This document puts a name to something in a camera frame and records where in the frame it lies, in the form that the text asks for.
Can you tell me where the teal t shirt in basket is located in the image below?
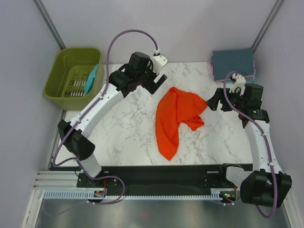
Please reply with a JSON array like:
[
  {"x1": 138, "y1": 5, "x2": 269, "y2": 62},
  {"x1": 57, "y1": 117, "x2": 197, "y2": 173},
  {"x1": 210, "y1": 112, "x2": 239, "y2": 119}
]
[{"x1": 84, "y1": 64, "x2": 99, "y2": 95}]

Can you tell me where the aluminium frame rail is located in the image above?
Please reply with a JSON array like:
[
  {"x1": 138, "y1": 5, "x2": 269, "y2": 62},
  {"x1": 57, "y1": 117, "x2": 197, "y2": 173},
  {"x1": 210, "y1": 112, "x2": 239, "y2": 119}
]
[{"x1": 33, "y1": 171, "x2": 78, "y2": 190}]

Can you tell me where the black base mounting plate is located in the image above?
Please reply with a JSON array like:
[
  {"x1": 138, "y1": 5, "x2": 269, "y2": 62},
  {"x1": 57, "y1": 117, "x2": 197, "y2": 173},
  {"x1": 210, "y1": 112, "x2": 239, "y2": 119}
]
[{"x1": 76, "y1": 164, "x2": 234, "y2": 194}]

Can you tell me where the light blue slotted cable duct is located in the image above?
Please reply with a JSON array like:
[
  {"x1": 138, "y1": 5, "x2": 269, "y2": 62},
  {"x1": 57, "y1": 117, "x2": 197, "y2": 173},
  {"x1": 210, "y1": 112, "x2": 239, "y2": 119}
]
[{"x1": 43, "y1": 188, "x2": 243, "y2": 200}]

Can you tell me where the purple cable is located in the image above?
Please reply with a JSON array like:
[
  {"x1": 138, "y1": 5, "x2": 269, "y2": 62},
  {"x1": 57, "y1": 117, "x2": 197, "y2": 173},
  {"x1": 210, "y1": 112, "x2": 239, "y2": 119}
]
[
  {"x1": 224, "y1": 71, "x2": 278, "y2": 219},
  {"x1": 52, "y1": 29, "x2": 160, "y2": 167}
]

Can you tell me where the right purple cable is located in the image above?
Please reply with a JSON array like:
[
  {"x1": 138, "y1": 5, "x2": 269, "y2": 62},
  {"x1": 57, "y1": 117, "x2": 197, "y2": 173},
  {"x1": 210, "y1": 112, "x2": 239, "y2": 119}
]
[{"x1": 224, "y1": 71, "x2": 278, "y2": 219}]

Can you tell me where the left aluminium corner post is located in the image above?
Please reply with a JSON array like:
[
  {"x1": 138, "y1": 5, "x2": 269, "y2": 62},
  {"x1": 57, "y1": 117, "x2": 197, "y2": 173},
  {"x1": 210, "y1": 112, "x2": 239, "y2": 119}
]
[{"x1": 33, "y1": 0, "x2": 66, "y2": 50}]

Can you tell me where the orange t shirt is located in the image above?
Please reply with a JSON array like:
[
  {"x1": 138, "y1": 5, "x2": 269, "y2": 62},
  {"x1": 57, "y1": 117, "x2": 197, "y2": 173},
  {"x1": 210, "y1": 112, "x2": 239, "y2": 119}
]
[{"x1": 155, "y1": 87, "x2": 207, "y2": 161}]

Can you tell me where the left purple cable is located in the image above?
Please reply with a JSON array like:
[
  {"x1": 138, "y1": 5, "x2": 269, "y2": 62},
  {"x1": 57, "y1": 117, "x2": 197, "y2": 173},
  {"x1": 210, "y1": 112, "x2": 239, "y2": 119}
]
[{"x1": 52, "y1": 29, "x2": 160, "y2": 167}]

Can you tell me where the olive green plastic basket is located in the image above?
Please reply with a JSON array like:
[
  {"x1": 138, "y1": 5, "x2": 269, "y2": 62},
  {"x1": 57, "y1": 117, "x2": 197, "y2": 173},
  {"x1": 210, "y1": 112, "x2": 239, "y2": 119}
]
[{"x1": 43, "y1": 47, "x2": 105, "y2": 111}]

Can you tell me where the folded dark teal t shirt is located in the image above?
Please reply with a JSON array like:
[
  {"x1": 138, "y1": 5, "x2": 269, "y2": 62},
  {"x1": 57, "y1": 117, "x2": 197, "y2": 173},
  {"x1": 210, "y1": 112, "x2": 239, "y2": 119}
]
[{"x1": 209, "y1": 47, "x2": 256, "y2": 81}]

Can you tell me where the aluminium corner post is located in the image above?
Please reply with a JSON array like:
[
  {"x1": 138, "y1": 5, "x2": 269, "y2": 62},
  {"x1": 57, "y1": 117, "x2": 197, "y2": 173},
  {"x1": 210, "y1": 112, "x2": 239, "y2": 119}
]
[
  {"x1": 252, "y1": 0, "x2": 285, "y2": 53},
  {"x1": 33, "y1": 0, "x2": 66, "y2": 50}
]

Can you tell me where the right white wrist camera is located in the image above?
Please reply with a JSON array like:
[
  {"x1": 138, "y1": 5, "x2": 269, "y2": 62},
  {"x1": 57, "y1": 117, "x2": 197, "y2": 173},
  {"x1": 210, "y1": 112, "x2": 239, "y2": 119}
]
[{"x1": 229, "y1": 73, "x2": 246, "y2": 93}]

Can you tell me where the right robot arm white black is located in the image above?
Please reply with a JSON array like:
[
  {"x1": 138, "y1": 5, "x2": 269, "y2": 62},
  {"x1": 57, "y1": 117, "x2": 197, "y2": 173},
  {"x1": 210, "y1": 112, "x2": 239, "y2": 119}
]
[{"x1": 206, "y1": 83, "x2": 292, "y2": 208}]

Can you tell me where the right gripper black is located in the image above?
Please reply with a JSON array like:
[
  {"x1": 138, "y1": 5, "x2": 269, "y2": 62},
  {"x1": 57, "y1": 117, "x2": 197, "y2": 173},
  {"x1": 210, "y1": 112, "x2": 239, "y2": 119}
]
[{"x1": 205, "y1": 87, "x2": 247, "y2": 112}]

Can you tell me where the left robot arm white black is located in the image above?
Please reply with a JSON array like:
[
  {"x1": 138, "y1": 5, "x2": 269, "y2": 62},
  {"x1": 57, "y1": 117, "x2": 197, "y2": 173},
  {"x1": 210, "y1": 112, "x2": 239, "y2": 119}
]
[{"x1": 57, "y1": 52, "x2": 168, "y2": 187}]

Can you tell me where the right aluminium corner post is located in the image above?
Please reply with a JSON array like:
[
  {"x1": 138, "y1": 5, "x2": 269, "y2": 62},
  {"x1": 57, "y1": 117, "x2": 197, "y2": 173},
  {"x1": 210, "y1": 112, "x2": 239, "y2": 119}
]
[{"x1": 252, "y1": 0, "x2": 285, "y2": 53}]

